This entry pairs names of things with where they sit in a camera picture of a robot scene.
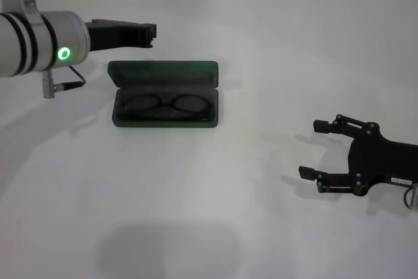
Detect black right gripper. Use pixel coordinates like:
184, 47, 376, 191
298, 114, 418, 198

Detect black glasses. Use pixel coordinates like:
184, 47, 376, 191
122, 93, 216, 122

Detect green glasses case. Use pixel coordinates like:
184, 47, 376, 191
107, 59, 220, 129

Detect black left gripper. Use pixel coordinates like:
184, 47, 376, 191
84, 19, 157, 54

